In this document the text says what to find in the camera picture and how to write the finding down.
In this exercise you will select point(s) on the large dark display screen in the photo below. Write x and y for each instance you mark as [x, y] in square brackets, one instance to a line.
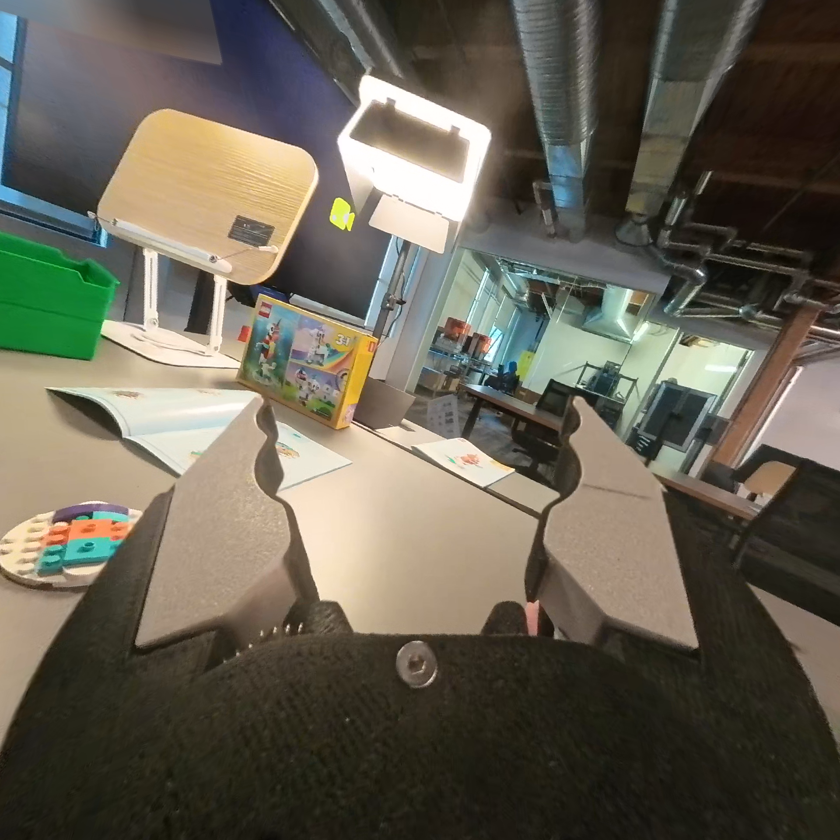
[275, 98]

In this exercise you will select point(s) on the yellow-green sticker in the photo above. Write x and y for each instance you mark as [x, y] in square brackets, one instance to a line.
[342, 214]

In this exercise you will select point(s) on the open light blue instruction booklet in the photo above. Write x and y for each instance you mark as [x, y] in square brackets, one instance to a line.
[164, 413]

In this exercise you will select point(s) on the wooden book stand white legs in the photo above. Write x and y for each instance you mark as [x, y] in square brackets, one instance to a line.
[210, 170]

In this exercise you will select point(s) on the wooden-back chair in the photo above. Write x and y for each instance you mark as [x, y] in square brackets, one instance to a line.
[771, 476]

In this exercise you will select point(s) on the green plastic bin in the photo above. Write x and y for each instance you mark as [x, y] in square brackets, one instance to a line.
[46, 321]

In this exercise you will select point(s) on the round white lego plate build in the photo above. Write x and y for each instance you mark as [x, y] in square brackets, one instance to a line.
[39, 558]

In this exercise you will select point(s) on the brown side table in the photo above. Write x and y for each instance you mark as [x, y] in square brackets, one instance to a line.
[709, 495]

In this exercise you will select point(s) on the wide spiral metal air duct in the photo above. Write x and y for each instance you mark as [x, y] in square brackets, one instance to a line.
[558, 98]
[682, 98]

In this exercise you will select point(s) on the studio light panel on stand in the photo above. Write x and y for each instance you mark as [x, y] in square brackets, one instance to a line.
[420, 220]

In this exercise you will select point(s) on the cluster of grey metal pipes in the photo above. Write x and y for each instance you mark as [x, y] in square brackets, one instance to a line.
[722, 262]

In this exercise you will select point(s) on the small closed instruction booklet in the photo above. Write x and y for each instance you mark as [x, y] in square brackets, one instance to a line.
[466, 463]

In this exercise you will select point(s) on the narrow spiral metal air duct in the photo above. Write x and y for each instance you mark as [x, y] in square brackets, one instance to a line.
[367, 33]

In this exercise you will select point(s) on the yellow lego set box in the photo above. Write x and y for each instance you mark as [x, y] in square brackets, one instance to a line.
[308, 361]

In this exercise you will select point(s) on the black cabinet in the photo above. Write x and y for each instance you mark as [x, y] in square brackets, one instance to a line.
[676, 413]

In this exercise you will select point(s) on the metal range hood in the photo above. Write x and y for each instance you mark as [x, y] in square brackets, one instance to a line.
[613, 315]

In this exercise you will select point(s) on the dark background table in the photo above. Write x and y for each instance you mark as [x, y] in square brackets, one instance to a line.
[505, 400]

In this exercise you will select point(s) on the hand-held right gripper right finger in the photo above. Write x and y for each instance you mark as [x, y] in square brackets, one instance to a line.
[617, 544]

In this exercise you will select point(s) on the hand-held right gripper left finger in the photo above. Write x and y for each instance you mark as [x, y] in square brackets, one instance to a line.
[210, 538]

